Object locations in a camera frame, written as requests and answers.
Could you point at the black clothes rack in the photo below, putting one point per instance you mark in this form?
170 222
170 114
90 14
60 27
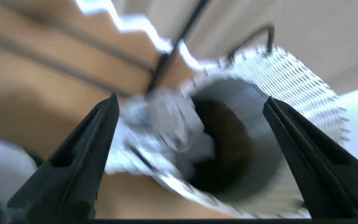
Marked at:
163 67

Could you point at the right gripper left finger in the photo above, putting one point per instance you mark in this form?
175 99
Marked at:
73 174

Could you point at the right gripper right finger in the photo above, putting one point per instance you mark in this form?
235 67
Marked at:
322 174

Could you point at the pale grey garment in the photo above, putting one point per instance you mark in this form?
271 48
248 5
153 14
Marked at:
166 124

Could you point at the beige curtain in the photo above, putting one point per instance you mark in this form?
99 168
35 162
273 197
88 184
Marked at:
291 31

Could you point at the white laundry basket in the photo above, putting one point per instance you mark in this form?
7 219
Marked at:
291 81

